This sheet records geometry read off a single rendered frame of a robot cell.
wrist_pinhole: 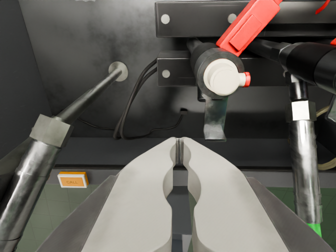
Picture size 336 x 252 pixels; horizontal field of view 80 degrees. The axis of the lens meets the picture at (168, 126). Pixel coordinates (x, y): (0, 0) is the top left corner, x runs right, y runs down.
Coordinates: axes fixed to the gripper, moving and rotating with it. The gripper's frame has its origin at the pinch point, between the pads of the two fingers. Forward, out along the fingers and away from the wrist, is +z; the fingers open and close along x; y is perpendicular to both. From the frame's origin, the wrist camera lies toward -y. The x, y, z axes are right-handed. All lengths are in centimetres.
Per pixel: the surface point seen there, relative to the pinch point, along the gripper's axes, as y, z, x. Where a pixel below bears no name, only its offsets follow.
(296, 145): 2.5, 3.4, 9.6
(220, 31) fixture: -5.5, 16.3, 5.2
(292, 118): 0.6, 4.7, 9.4
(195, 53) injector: -4.4, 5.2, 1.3
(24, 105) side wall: 7.3, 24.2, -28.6
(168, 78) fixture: 0.2, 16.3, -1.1
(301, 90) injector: -1.4, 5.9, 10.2
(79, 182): 20.5, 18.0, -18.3
